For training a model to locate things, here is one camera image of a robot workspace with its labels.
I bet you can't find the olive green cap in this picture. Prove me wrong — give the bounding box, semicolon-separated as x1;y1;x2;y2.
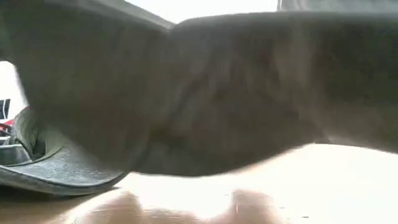
0;0;398;177
0;107;129;197

